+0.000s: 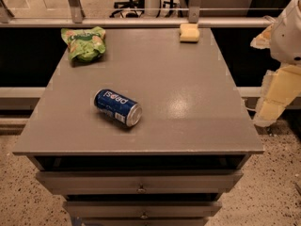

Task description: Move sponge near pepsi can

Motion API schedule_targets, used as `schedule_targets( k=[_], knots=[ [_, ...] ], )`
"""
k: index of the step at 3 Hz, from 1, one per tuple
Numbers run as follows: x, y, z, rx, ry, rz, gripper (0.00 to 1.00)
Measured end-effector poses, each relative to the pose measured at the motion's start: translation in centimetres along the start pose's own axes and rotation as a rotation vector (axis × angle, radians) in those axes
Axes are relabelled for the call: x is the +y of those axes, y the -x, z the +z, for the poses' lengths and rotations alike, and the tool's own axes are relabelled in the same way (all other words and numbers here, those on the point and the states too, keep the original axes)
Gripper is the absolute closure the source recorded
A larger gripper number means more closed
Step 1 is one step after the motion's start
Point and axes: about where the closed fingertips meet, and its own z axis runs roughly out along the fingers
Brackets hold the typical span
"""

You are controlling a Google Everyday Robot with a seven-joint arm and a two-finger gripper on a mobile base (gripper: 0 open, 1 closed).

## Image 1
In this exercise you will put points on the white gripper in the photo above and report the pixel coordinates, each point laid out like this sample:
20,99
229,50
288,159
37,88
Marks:
288,40

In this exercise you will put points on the yellow sponge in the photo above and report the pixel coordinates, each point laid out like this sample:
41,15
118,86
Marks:
189,33

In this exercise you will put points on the blue pepsi can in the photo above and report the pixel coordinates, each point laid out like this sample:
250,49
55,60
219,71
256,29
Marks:
118,107

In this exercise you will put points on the grey drawer cabinet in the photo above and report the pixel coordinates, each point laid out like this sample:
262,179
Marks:
152,134

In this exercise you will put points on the black office chair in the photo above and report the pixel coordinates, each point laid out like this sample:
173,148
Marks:
128,9

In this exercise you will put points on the green chip bag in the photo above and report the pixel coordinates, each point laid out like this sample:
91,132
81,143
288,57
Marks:
85,45

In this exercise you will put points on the top grey drawer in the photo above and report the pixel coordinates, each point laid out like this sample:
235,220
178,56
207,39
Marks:
139,182

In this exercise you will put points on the grey drawer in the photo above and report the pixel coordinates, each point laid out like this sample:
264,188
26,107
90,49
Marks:
139,182
142,210

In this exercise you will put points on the metal window rail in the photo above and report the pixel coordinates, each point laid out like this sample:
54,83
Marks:
143,22

